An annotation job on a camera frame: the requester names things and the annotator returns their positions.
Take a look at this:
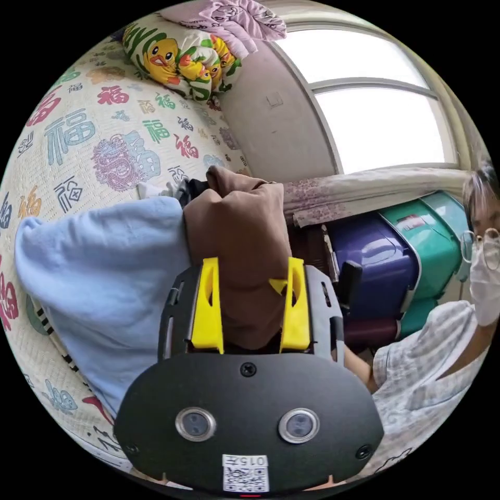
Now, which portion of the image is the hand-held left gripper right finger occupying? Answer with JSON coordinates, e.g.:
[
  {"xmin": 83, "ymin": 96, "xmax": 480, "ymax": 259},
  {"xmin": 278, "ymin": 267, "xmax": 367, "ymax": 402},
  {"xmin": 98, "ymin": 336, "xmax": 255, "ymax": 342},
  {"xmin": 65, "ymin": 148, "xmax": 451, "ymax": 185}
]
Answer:
[{"xmin": 268, "ymin": 257, "xmax": 314, "ymax": 355}]

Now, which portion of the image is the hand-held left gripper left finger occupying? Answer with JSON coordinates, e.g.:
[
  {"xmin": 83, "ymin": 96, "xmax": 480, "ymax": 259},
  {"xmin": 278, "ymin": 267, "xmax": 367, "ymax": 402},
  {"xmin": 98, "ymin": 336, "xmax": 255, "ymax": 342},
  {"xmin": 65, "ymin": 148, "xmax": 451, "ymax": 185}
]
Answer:
[{"xmin": 190, "ymin": 257, "xmax": 226, "ymax": 355}]

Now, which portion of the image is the brownish pink long sleeve shirt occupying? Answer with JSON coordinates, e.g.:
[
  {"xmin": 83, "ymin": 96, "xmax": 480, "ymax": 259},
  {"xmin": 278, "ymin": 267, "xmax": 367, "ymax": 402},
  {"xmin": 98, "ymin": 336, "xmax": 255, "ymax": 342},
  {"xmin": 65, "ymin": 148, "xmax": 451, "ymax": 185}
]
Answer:
[{"xmin": 182, "ymin": 165, "xmax": 291, "ymax": 353}]

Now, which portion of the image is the person's right forearm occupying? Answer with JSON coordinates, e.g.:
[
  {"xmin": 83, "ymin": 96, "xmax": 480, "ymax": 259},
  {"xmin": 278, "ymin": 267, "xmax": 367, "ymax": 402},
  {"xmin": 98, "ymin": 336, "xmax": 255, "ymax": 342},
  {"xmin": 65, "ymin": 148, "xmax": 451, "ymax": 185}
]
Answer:
[{"xmin": 343, "ymin": 346, "xmax": 379, "ymax": 394}]

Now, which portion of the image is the dark maroon storage box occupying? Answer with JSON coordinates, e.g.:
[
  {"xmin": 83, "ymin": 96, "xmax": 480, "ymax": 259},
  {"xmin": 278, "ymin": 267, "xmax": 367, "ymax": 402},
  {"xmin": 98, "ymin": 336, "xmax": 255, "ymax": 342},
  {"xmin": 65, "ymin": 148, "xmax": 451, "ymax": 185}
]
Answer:
[{"xmin": 343, "ymin": 317, "xmax": 400, "ymax": 353}]

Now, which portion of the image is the purple plastic storage box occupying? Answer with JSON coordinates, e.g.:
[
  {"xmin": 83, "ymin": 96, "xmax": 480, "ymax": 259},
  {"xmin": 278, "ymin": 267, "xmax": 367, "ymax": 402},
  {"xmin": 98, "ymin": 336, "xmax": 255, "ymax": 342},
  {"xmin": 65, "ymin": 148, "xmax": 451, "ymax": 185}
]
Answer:
[{"xmin": 327, "ymin": 214, "xmax": 419, "ymax": 326}]

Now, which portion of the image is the light blue garment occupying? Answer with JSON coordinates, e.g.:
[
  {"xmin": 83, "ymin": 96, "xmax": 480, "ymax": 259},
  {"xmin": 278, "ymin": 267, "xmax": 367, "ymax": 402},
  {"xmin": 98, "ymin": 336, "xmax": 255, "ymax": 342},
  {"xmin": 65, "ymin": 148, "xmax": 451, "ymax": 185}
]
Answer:
[{"xmin": 15, "ymin": 196, "xmax": 193, "ymax": 419}]

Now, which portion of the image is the pile of clothes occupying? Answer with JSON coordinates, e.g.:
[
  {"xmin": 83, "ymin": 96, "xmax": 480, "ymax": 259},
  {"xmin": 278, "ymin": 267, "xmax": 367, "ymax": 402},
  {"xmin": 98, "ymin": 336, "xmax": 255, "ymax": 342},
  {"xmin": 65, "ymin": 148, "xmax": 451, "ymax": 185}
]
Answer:
[{"xmin": 136, "ymin": 177, "xmax": 208, "ymax": 205}]

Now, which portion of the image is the lilac floral curtain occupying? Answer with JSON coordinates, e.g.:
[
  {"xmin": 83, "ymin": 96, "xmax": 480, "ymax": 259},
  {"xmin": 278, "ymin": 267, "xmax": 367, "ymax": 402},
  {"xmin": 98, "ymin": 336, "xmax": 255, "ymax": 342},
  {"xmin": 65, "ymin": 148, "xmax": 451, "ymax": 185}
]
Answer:
[{"xmin": 282, "ymin": 167, "xmax": 471, "ymax": 229}]

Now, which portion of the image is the green plastic storage box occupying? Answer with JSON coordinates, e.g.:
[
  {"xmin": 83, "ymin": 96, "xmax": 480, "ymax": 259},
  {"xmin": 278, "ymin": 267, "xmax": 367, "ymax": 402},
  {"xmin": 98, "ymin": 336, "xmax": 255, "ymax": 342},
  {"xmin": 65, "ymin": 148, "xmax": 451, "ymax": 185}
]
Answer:
[{"xmin": 378, "ymin": 190, "xmax": 476, "ymax": 341}]

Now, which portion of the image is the person's body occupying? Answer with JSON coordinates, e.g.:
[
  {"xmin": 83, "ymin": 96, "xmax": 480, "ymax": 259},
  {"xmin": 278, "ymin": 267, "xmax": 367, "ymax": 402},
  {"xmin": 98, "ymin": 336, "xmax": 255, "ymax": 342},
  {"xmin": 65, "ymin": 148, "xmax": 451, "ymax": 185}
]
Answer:
[{"xmin": 367, "ymin": 158, "xmax": 500, "ymax": 476}]

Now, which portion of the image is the bed with printed sheet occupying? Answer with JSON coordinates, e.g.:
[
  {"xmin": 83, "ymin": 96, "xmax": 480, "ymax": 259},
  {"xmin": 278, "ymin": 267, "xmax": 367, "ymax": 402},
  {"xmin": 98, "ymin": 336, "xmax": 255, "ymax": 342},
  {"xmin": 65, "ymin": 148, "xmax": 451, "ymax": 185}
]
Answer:
[{"xmin": 0, "ymin": 35, "xmax": 251, "ymax": 476}]

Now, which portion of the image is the window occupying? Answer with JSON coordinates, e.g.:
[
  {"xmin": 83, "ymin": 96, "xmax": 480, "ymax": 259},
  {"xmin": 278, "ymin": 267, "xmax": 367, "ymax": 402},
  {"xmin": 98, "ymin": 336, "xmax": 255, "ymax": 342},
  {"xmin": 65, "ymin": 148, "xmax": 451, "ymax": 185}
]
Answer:
[{"xmin": 269, "ymin": 11, "xmax": 476, "ymax": 177}]

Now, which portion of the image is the duck print rolled blanket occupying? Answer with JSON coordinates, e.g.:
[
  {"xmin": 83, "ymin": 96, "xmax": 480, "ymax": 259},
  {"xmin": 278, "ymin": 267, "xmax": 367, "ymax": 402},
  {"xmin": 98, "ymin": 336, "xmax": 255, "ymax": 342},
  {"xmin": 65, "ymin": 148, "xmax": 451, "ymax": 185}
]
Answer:
[{"xmin": 122, "ymin": 19, "xmax": 243, "ymax": 104}]

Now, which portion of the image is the lilac rolled blanket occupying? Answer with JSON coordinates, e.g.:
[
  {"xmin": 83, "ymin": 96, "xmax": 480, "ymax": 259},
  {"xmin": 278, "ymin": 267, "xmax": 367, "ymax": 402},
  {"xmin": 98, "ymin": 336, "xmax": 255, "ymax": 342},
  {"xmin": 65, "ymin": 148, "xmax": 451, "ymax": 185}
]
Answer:
[{"xmin": 159, "ymin": 0, "xmax": 288, "ymax": 59}]

